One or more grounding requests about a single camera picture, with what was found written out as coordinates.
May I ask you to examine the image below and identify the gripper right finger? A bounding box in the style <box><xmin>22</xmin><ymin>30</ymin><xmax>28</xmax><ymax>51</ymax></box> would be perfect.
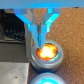
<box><xmin>40</xmin><ymin>7</ymin><xmax>63</xmax><ymax>47</ymax></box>

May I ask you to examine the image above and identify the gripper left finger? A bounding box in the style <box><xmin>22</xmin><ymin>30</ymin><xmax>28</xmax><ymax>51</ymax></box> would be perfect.
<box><xmin>13</xmin><ymin>7</ymin><xmax>42</xmax><ymax>47</ymax></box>

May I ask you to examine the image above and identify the red button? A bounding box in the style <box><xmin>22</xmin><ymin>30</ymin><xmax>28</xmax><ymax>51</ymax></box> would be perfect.
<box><xmin>30</xmin><ymin>39</ymin><xmax>65</xmax><ymax>72</ymax></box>

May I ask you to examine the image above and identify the blue button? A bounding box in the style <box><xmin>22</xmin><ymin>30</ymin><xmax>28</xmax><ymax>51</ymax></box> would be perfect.
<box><xmin>29</xmin><ymin>71</ymin><xmax>67</xmax><ymax>84</ymax></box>

